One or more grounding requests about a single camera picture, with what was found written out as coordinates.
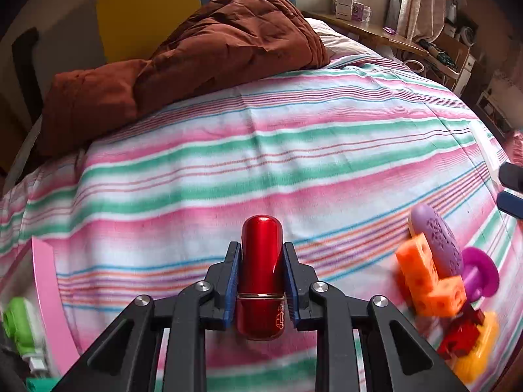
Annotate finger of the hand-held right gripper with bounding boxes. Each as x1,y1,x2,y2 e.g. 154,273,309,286
497,190,523,217
499,162,523,192

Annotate purple textured capsule toy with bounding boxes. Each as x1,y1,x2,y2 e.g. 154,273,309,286
410,204,464,277

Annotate brown quilted blanket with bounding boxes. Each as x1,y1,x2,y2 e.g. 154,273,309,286
35,0,331,158

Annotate orange cube blocks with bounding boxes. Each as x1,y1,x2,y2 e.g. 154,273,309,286
394,233,466,317

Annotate pink cloth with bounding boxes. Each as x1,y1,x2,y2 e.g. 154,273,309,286
507,131,523,168

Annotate black round appliance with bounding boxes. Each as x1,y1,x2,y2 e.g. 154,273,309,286
458,24,479,45

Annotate small purple box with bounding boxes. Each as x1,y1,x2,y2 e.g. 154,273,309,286
352,2,372,23

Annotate green plastic toy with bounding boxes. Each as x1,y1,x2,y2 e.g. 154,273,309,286
2,297,50,376

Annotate beige patterned curtain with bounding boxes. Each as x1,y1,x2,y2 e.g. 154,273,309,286
386,0,454,43

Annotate magenta spool toy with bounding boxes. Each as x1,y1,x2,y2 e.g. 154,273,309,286
460,247,500,305

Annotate red lipstick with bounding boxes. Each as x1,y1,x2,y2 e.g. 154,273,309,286
236,215,287,341

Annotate white carton box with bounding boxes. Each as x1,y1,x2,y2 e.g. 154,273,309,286
334,0,355,21

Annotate yellow plastic toy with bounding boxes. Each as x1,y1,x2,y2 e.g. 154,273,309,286
445,310,501,384

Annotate white storage shelf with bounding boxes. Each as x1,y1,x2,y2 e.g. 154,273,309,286
476,77,511,131

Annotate white pillow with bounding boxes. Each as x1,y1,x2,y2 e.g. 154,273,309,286
304,18,382,60

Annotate red toy block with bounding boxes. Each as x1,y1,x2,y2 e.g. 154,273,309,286
437,308,487,360

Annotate wooden bedside table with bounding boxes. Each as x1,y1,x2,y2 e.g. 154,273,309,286
300,10,460,80

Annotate white tray with pink rim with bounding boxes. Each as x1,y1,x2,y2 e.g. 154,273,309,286
30,237,80,376

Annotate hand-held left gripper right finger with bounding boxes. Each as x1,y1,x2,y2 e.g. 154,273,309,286
285,242,470,392

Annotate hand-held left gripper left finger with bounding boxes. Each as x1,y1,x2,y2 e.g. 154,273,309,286
53,242,241,392

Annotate grey yellow blue headboard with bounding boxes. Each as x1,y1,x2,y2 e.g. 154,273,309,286
0,0,297,180

